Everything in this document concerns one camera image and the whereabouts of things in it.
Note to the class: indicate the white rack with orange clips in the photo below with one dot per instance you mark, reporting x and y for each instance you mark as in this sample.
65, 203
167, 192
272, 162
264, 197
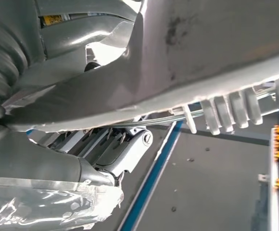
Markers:
274, 197

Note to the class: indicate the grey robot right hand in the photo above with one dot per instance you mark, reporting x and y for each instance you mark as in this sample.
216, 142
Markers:
33, 159

